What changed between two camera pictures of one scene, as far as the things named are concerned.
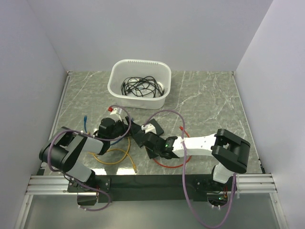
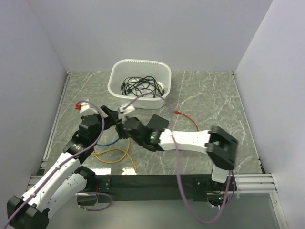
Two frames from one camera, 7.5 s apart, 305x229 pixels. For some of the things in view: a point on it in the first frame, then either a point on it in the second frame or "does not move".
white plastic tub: [140, 83] does not move
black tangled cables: [146, 86] does not move
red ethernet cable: [180, 128] -> [179, 112]
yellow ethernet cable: [127, 154] does not move
